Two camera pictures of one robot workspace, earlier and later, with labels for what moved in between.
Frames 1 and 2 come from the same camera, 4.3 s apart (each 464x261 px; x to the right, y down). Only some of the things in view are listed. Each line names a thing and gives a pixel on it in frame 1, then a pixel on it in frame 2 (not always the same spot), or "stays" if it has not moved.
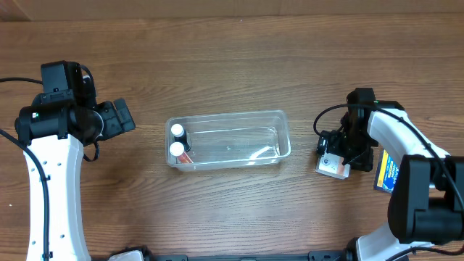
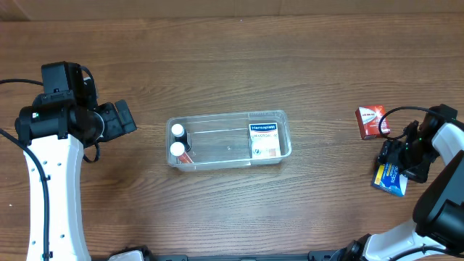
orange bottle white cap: x=177 y=149 stays
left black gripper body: x=118 y=116 stays
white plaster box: x=332 y=165 to x=264 y=140
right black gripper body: x=348 y=151 to x=395 y=154
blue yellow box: x=386 y=172 stays
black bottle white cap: x=180 y=135 stays
